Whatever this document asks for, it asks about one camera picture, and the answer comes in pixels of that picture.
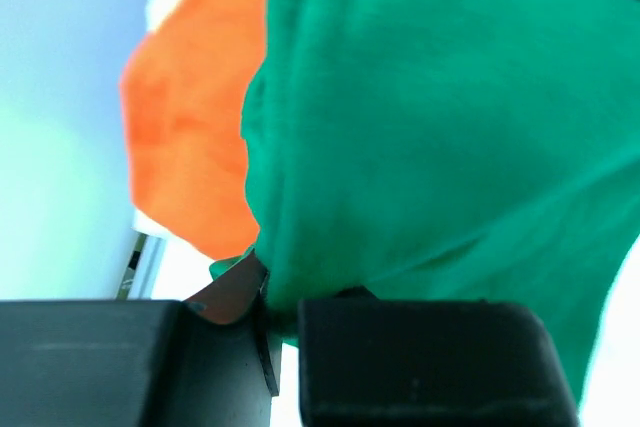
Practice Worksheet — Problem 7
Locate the green t shirt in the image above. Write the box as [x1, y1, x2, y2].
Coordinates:
[241, 0, 639, 398]

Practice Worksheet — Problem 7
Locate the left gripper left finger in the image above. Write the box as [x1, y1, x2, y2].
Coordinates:
[1, 256, 281, 427]

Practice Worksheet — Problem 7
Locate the orange t shirt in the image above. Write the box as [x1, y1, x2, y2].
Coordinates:
[118, 0, 269, 261]

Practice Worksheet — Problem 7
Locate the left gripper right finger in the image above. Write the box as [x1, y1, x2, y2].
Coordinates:
[297, 297, 579, 427]

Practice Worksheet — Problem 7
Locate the aluminium frame rail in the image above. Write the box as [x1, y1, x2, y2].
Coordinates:
[116, 234, 167, 300]

